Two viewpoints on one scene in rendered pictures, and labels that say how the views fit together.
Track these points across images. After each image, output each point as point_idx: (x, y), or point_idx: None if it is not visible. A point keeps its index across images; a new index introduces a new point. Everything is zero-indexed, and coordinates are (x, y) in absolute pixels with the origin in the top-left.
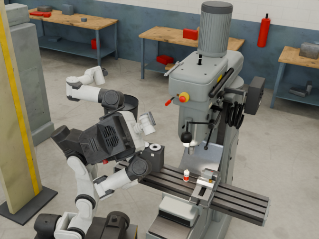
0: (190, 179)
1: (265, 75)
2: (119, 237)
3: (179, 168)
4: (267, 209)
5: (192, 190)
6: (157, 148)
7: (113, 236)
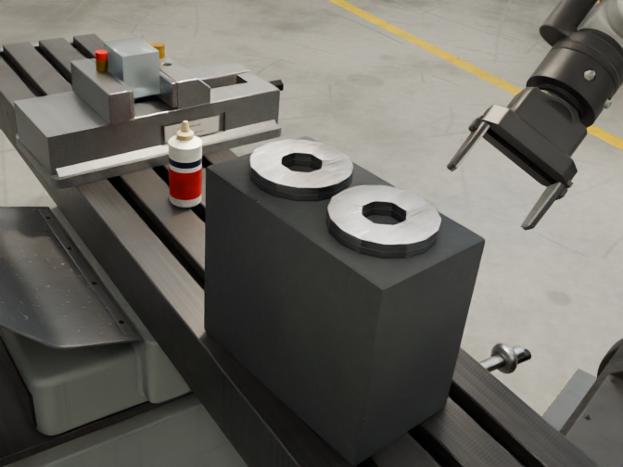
0: (160, 195)
1: None
2: (560, 431)
3: (89, 336)
4: (37, 44)
5: (210, 157)
6: (290, 148)
7: (592, 439)
